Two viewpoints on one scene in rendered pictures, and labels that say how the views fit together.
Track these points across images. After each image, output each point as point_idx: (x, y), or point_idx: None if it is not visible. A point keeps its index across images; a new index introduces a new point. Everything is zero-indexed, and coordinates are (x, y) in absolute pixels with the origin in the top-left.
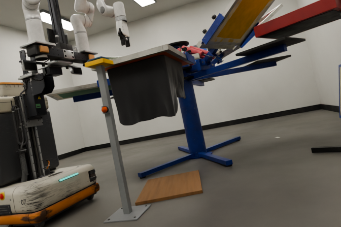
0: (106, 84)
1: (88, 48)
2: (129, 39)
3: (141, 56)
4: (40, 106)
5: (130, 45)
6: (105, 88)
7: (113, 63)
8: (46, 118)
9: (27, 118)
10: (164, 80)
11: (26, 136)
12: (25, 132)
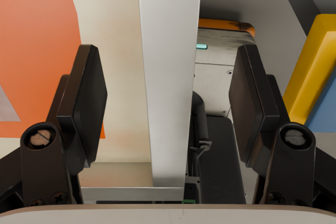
0: None
1: None
2: (25, 145)
3: None
4: (180, 202)
5: (78, 50)
6: None
7: (324, 17)
8: (113, 201)
9: (197, 192)
10: None
11: (196, 162)
12: (197, 169)
